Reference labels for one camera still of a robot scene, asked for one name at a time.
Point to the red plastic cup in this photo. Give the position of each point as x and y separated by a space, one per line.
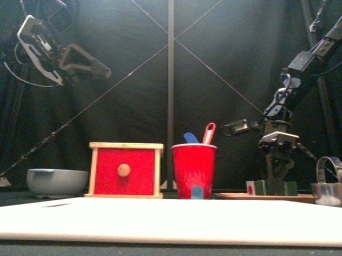
194 170

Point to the toy sushi with red centre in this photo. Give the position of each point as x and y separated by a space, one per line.
254 187

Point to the wooden cutting board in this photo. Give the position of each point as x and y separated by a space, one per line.
262 197

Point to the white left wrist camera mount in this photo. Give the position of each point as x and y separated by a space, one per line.
27 33

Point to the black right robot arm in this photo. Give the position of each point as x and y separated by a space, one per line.
307 66

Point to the grey bowl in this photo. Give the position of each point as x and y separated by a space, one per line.
55 181

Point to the large white flat board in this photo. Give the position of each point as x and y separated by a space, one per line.
168 220

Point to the vertical metal frame pole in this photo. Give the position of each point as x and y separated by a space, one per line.
170 83

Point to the clear glass cup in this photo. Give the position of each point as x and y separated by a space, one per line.
327 190

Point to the green toy sushi piece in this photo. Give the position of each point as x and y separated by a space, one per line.
291 188

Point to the red wooden drawer box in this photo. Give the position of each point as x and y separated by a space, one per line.
124 170

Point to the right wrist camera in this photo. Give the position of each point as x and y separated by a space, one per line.
241 127

